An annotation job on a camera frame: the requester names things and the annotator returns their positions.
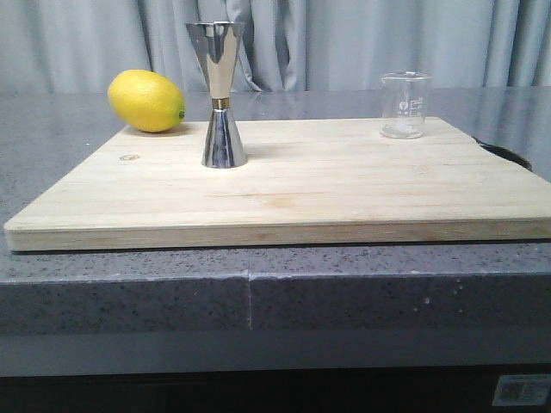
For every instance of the yellow lemon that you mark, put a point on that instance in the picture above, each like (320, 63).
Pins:
(146, 100)

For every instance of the clear glass beaker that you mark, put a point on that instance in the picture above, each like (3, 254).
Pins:
(404, 102)

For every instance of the steel double jigger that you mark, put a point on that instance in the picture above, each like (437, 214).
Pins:
(216, 46)

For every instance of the white QR code label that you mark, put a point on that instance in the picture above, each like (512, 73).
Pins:
(521, 390)

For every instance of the grey curtain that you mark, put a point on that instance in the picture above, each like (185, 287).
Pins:
(80, 46)

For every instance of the wooden cutting board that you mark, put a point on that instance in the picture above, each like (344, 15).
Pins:
(304, 182)

